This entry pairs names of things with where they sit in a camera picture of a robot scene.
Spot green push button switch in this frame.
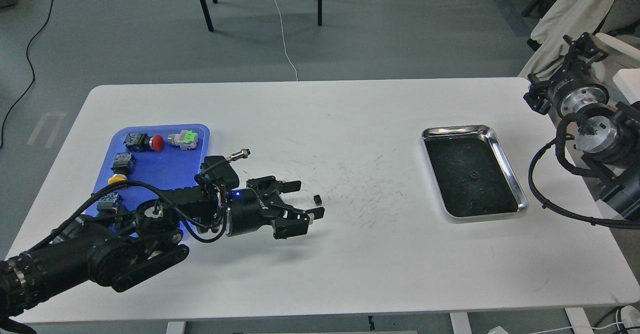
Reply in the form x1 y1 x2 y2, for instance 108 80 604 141
96 192 123 215

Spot yellow push button switch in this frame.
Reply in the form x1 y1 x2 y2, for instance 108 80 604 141
107 152 137 184

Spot white chair with cloth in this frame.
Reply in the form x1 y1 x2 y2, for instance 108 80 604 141
519 0 640 78

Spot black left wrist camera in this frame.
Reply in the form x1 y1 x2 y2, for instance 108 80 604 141
194 148 251 189

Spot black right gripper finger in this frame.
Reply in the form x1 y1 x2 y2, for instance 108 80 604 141
523 74 552 115
562 33 608 77

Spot silver metal tray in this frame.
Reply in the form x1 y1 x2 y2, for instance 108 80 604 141
422 124 529 222

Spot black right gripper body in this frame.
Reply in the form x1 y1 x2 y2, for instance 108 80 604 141
546 72 610 117

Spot blue plastic tray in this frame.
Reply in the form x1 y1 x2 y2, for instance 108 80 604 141
93 124 210 192

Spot green grey switch part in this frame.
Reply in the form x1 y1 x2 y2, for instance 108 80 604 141
166 130 199 150

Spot red push button switch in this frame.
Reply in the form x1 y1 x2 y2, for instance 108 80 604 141
123 132 165 153

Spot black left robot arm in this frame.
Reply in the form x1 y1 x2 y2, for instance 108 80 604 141
1 173 325 334

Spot black floor cable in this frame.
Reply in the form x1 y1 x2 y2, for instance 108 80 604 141
0 0 108 150

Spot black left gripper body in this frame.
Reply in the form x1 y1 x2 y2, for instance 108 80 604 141
225 189 281 238

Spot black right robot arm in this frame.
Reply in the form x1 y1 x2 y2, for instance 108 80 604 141
523 32 640 230

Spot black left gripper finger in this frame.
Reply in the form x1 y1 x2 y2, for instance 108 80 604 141
270 207 325 239
246 176 302 199

